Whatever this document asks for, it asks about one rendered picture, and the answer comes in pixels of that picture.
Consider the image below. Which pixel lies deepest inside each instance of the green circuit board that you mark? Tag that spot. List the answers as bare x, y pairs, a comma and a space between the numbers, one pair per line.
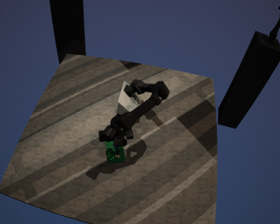
114, 154

